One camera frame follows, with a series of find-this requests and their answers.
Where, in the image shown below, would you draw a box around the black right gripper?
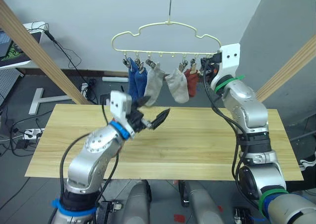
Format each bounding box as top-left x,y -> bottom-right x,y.
199,51 -> 222,74

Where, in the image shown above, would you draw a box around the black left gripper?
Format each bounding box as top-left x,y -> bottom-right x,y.
127,94 -> 171,133

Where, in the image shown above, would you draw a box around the red sock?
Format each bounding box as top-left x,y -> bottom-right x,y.
184,68 -> 200,98

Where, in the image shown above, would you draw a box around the grey sock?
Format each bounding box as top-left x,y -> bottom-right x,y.
143,62 -> 165,107
164,69 -> 190,103

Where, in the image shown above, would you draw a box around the blue sock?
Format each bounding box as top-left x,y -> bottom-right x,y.
127,58 -> 139,102
134,67 -> 148,98

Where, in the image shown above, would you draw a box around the cream clip hanger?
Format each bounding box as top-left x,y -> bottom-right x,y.
111,0 -> 222,59

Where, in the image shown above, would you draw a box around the green wrist tie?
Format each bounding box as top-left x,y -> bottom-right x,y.
214,74 -> 245,94

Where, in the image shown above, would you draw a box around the white paper roll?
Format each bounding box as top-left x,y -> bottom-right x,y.
102,76 -> 131,83

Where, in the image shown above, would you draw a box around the grey left robot leg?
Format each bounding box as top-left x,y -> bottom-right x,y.
122,180 -> 152,224

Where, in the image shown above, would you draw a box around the grey robot leg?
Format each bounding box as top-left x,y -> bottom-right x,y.
184,180 -> 224,224
122,180 -> 152,224

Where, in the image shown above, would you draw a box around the grey right robot leg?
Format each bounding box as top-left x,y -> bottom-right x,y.
184,180 -> 224,224

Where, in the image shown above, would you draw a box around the black ribbed block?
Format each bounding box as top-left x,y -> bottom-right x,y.
96,200 -> 124,224
233,206 -> 256,224

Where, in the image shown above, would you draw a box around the white T-shaped desk leg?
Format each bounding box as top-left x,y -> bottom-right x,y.
28,87 -> 73,115

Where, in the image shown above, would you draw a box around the white power strip with plugs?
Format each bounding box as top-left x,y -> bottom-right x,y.
23,127 -> 45,140

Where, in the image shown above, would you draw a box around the black power adapter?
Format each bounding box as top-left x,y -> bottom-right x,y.
16,139 -> 30,150

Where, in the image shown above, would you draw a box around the black object with white pattern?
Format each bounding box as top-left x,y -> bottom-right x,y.
299,149 -> 316,172

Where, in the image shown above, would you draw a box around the white desk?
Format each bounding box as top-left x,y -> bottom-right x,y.
0,22 -> 49,70

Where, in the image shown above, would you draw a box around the white perforated panel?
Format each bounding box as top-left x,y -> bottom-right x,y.
0,68 -> 22,107

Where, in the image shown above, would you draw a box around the black mat with green print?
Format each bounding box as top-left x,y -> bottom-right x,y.
0,31 -> 42,62

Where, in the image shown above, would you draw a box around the laptop computer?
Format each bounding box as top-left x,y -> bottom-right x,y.
0,28 -> 12,58

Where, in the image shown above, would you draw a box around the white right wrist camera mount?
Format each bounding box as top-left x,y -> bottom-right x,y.
210,43 -> 241,90

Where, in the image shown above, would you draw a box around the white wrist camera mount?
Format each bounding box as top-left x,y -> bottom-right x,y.
109,90 -> 133,121
210,43 -> 241,90

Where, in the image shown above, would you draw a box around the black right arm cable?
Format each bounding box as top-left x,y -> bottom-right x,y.
202,60 -> 266,221

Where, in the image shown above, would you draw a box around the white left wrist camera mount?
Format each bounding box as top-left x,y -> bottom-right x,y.
109,90 -> 133,121

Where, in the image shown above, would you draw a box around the black cable bundle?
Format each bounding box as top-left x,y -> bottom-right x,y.
83,77 -> 99,105

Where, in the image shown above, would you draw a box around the wooden frame post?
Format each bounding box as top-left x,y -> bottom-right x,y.
0,0 -> 93,105
255,35 -> 316,103

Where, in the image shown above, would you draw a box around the black desk cable with adapter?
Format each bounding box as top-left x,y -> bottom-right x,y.
28,22 -> 84,73

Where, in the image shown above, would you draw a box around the green shoulder strap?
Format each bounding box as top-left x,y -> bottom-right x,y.
258,188 -> 289,219

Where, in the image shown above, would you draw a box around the black floor cables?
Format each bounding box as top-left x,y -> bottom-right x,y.
0,105 -> 46,158

